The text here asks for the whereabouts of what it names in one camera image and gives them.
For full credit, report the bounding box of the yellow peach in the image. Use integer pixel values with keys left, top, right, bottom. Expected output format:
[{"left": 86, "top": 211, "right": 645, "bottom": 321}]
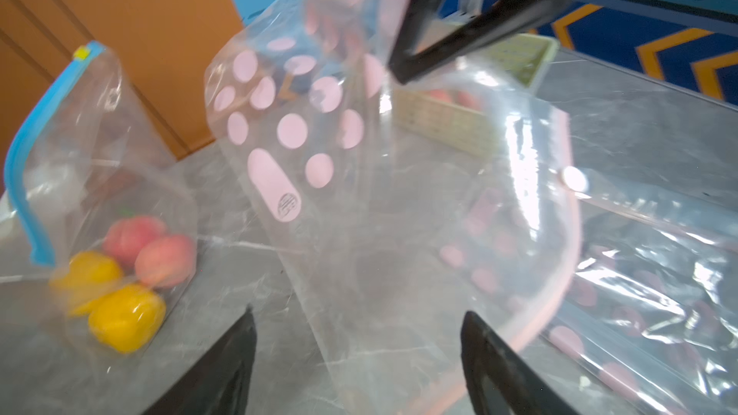
[
  {"left": 88, "top": 284, "right": 166, "bottom": 355},
  {"left": 49, "top": 251, "right": 125, "bottom": 317}
]

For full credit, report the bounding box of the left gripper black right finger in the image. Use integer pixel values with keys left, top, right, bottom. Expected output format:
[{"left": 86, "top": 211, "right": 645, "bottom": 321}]
[{"left": 460, "top": 311, "right": 578, "bottom": 415}]

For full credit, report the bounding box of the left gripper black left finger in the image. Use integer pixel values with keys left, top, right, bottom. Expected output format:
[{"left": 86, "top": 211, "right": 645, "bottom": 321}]
[{"left": 143, "top": 307, "right": 257, "bottom": 415}]

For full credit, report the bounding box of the pink red peach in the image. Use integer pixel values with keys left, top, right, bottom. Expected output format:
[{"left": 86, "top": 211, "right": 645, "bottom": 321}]
[{"left": 102, "top": 215, "right": 168, "bottom": 270}]

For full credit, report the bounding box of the pink-dotted zip bag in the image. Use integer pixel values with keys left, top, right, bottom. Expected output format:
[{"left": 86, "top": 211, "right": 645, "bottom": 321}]
[
  {"left": 545, "top": 169, "right": 737, "bottom": 414},
  {"left": 205, "top": 0, "right": 582, "bottom": 414}
]

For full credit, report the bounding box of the green plastic fruit basket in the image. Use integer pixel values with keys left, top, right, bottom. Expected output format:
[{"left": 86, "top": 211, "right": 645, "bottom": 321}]
[{"left": 392, "top": 34, "right": 559, "bottom": 157}]

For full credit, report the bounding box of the clear blue-zipper zip bag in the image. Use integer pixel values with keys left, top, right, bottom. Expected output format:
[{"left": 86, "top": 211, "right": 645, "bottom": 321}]
[{"left": 1, "top": 41, "right": 197, "bottom": 369}]

